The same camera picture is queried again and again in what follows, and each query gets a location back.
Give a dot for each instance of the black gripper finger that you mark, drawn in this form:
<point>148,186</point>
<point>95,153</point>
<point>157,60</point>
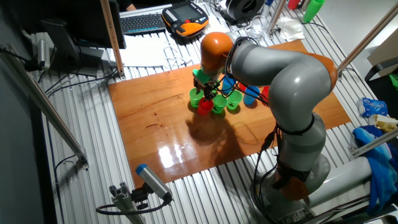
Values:
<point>205,95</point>
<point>212,93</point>

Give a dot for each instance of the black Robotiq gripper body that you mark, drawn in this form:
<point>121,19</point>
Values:
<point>206,87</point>

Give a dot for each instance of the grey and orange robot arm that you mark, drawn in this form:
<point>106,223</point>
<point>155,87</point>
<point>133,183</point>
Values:
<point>295,84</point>

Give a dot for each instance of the stack of green cups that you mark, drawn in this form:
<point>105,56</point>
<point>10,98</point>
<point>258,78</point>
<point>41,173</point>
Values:
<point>312,11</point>

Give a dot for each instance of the person hand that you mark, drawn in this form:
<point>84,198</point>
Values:
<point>131,7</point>

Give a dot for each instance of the plain green plastic cup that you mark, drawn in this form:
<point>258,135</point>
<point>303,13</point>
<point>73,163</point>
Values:
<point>195,99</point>

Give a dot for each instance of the red plastic cup with print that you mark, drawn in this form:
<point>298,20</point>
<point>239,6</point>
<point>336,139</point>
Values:
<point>204,109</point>

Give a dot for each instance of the blue plastic cup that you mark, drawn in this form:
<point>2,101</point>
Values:
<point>250,98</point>
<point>228,85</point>

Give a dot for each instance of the orange and black teach pendant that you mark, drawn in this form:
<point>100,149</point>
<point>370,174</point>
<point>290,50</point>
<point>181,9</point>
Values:
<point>189,29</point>

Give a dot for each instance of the white paper sheet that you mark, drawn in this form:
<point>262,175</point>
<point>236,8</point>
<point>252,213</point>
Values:
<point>140,51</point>

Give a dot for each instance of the clear glass beaker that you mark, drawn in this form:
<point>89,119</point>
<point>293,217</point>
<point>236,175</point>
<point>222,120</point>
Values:
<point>257,28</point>

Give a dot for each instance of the black round spool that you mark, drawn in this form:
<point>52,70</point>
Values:
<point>236,12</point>

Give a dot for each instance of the black computer keyboard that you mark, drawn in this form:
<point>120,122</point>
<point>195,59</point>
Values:
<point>143,23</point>

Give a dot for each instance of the white crumpled cloth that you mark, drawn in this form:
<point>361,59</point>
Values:
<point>290,28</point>

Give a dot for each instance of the black computer monitor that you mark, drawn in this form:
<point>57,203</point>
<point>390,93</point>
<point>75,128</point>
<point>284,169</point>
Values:
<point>90,21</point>

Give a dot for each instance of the short aluminium profile stand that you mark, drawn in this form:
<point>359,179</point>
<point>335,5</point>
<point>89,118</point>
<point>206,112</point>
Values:
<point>124,202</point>

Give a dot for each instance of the grey monitor stand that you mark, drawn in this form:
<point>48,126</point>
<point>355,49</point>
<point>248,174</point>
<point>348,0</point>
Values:
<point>62,40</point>

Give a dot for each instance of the blue tissue pack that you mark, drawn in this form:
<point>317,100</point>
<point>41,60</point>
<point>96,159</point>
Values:
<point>373,107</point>

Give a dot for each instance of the black chair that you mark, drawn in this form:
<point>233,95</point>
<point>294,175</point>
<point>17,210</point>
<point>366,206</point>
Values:
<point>382,90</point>

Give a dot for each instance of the yellow white snack bag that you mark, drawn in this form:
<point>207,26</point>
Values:
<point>385,123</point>

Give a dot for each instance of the blue cloth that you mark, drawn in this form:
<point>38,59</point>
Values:
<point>379,168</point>

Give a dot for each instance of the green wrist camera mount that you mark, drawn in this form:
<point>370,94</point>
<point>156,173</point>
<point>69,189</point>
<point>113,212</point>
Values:
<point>200,76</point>

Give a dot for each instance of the silver frame post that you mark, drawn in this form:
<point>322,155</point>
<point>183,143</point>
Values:
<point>275,18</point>

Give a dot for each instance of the silver camera with blue end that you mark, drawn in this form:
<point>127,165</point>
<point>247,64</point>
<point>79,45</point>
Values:
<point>152,182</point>

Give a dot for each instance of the copper coloured frame post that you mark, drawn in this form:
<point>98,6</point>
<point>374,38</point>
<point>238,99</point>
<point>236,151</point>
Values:
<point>112,37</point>

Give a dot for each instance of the black camera ball mount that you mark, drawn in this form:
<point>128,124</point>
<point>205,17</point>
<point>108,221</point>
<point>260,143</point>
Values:
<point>140,196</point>

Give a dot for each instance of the long aluminium frame rail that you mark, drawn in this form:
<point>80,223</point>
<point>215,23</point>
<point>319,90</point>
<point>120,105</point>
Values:
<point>46,107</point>

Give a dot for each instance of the aluminium frame post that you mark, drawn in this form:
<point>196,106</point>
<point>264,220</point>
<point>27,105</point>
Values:
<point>367,39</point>

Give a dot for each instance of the silver cylindrical camera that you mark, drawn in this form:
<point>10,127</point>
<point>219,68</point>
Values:
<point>43,53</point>

